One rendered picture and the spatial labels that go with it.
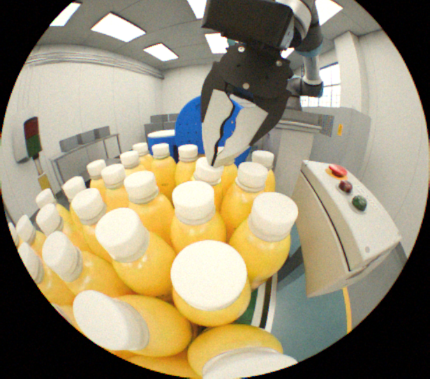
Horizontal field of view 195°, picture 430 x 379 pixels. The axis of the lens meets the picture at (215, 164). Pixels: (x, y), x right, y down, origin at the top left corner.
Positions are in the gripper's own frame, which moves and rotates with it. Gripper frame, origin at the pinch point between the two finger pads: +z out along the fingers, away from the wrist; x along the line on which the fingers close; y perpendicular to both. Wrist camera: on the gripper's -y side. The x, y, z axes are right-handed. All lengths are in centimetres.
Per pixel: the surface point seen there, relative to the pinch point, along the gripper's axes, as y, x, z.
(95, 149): 115, 311, 179
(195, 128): 25.1, 13.9, 4.1
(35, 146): -17.9, 41.4, 11.0
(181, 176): 4.9, 5.2, 8.7
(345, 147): 128, -120, -38
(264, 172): 0.4, -6.2, -1.4
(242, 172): -0.1, -3.8, -0.3
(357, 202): -4.5, -15.9, -5.4
